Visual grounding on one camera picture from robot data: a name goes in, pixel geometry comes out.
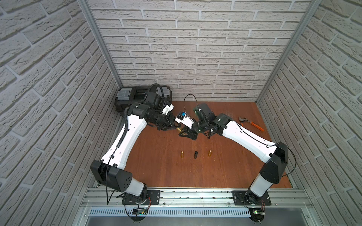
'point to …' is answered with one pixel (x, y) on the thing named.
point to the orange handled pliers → (253, 123)
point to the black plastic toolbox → (126, 96)
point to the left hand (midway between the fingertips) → (181, 124)
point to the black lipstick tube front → (195, 154)
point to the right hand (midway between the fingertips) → (183, 131)
